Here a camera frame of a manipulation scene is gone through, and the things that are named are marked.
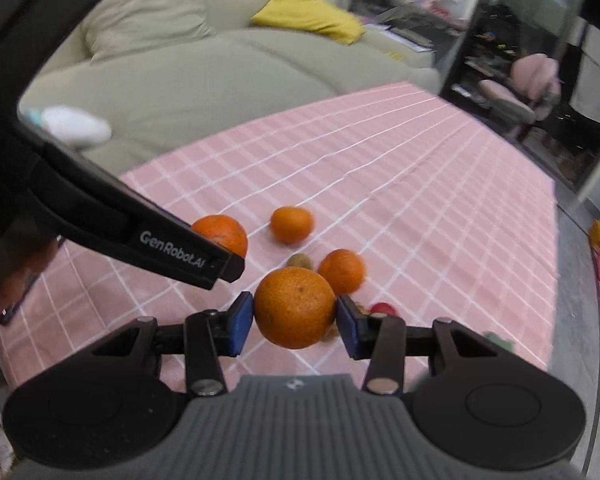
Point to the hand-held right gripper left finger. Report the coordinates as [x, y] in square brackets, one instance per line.
[242, 324]

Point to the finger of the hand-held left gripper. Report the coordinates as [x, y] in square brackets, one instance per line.
[232, 267]

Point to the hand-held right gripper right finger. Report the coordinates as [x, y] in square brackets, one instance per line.
[347, 332]

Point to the orange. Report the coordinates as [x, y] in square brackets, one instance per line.
[291, 224]
[225, 232]
[342, 271]
[295, 307]

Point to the red cherry tomato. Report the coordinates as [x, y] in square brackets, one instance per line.
[385, 308]

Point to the green colander bowl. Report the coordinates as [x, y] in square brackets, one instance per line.
[497, 342]

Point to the white plush object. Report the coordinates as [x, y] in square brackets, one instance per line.
[75, 126]

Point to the beige sofa cushion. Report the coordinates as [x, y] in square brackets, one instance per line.
[145, 15]

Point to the pink checkered tablecloth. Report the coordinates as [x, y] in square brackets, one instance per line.
[405, 185]

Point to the beige sofa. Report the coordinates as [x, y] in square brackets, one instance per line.
[205, 85]

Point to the yellow pillow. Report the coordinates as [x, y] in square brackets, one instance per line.
[310, 17]

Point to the orange box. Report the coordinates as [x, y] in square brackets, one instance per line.
[598, 235]

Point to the pink office chair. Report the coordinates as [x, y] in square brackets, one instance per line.
[522, 85]

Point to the cluttered desk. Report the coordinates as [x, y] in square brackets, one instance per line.
[405, 10]

